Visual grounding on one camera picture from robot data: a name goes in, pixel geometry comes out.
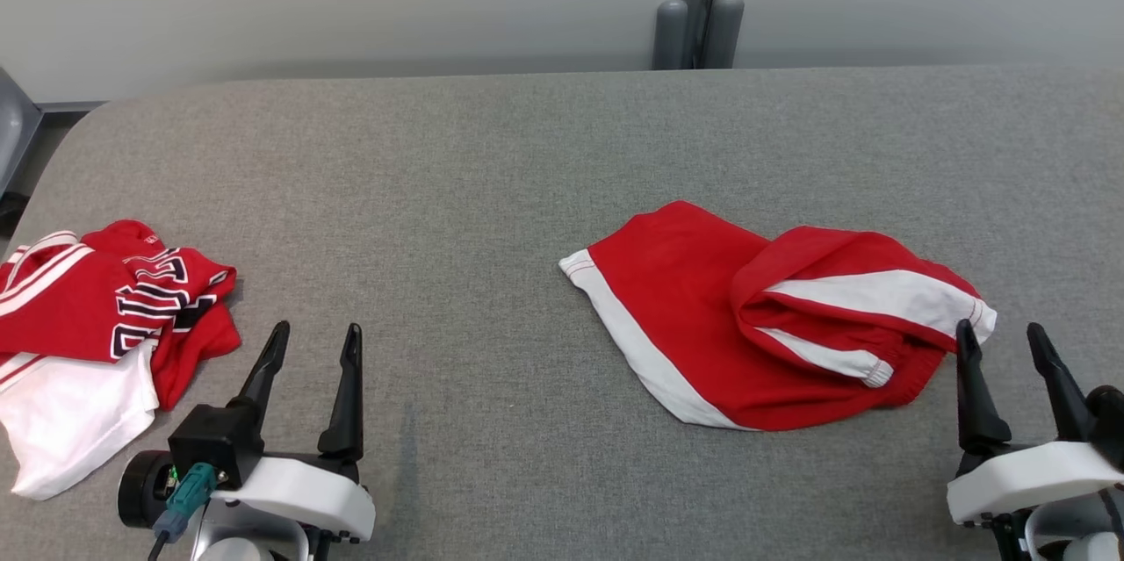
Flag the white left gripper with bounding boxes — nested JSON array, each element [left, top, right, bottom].
[[211, 321, 376, 542]]

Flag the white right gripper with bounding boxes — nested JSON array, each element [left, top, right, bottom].
[[947, 321, 1124, 527]]

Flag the red and white basketball jersey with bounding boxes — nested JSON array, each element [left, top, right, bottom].
[[0, 219, 242, 500]]

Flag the red white-striped basketball shorts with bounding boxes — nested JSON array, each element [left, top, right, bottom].
[[559, 200, 998, 432]]

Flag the teal connector left camera cable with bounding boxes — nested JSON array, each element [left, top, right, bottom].
[[148, 463, 218, 561]]

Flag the grey tubular cart frame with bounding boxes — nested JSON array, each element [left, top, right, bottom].
[[0, 68, 43, 193]]

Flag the grey cylindrical post foot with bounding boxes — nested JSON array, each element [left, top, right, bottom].
[[653, 0, 689, 70], [705, 0, 746, 70]]

